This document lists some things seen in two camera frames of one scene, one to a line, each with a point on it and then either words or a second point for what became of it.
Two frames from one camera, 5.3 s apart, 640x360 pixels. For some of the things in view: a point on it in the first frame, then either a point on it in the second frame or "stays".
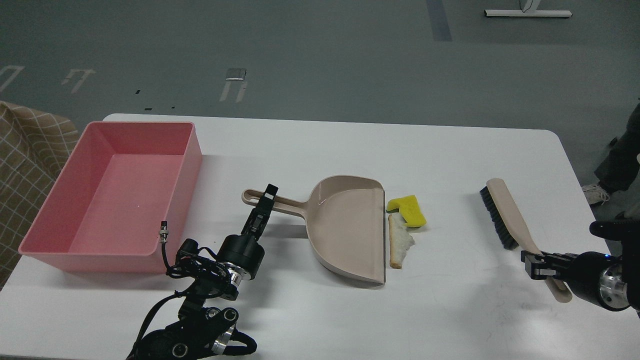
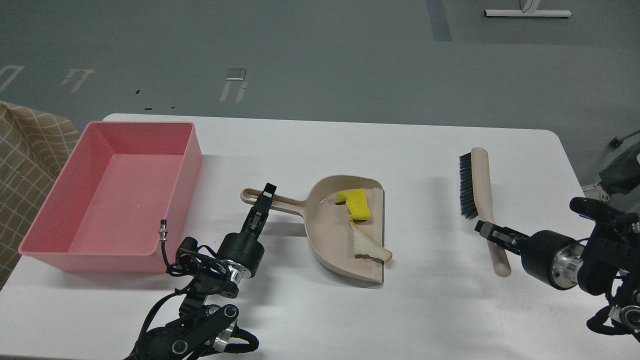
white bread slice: [400, 241] -> [364, 244]
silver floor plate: [235, 74] stays
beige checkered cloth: [34, 146] stays
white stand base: [519, 13] stays
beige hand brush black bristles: [512, 229] -> [476, 199]
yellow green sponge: [409, 208] -> [356, 201]
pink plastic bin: [120, 181] stays
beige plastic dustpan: [345, 218] stays
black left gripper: [243, 254] stays
